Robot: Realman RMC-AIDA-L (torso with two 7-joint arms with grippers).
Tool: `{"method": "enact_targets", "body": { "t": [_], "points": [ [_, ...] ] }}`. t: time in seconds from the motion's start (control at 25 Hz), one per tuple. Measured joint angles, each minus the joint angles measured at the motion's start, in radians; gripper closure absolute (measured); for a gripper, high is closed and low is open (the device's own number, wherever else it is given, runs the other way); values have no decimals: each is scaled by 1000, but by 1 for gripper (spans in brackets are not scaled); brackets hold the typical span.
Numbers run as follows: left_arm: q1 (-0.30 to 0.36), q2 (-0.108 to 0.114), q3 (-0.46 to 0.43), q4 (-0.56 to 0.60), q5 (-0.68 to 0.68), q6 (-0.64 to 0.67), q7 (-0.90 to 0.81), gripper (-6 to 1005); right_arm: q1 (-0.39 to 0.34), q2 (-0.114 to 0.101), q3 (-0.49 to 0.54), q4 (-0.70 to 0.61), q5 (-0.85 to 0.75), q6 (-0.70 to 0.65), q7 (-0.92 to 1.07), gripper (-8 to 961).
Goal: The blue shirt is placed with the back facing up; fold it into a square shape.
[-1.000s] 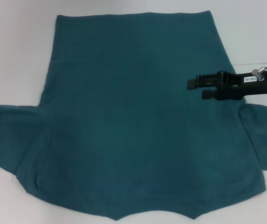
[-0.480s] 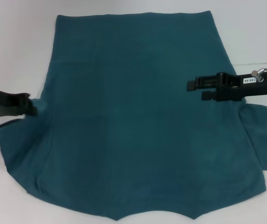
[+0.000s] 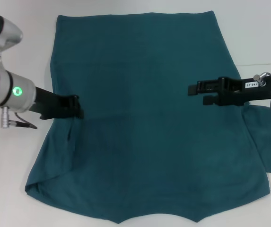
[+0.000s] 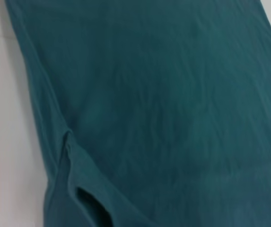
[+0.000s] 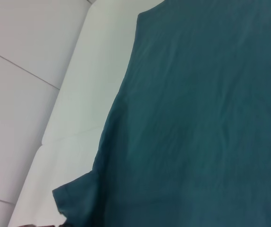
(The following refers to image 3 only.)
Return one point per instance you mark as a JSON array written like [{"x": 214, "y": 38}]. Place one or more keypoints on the teal blue shirt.
[{"x": 140, "y": 118}]

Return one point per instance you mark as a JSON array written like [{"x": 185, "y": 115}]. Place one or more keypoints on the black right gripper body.
[{"x": 234, "y": 94}]

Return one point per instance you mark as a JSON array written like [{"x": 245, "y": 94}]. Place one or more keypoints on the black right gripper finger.
[
  {"x": 193, "y": 90},
  {"x": 211, "y": 99}
]

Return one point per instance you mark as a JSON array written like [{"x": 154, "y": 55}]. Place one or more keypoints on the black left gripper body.
[{"x": 55, "y": 106}]

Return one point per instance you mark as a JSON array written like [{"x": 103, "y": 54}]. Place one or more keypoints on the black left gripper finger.
[
  {"x": 76, "y": 101},
  {"x": 79, "y": 114}
]

